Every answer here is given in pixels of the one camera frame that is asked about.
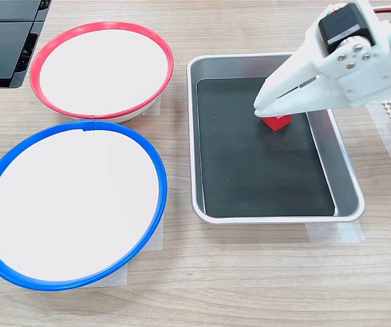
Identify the small red cube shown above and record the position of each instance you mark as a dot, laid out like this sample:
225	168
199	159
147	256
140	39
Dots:
277	123

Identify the steel tray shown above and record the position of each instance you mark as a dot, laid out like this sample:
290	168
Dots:
338	163

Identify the black tray mat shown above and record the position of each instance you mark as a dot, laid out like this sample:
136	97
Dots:
250	170

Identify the translucent tape strip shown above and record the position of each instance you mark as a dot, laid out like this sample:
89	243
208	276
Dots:
335	233
120	274
154	107

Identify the white plate with red rim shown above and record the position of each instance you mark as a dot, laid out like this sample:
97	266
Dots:
103	68

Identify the white plate with blue rim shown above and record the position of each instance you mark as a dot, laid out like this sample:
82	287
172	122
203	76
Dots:
73	204

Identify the black electronic device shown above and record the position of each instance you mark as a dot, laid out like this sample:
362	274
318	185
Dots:
1	51

